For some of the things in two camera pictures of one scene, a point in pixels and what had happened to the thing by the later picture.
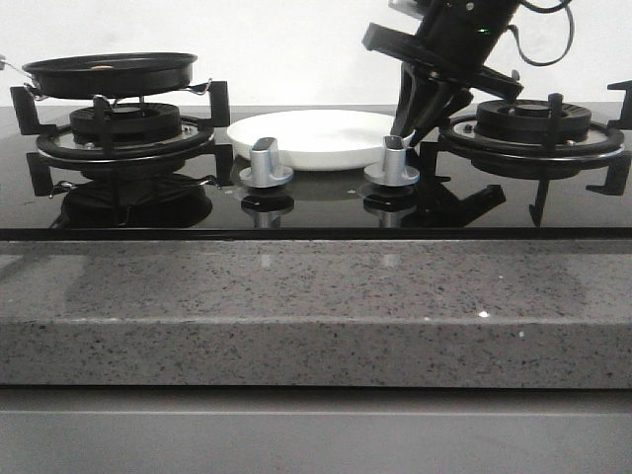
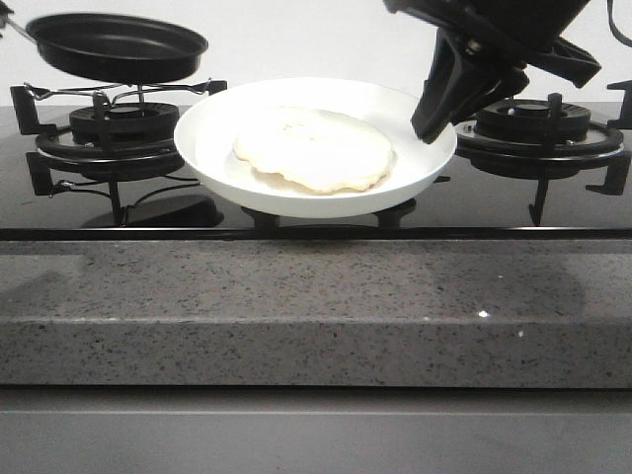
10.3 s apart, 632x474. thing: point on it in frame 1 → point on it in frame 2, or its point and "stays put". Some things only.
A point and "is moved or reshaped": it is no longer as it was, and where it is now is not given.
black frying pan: [102, 75] → [113, 48]
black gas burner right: [528, 120] stays put
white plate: [318, 139] is moved or reshaped
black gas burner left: [130, 122] stays put
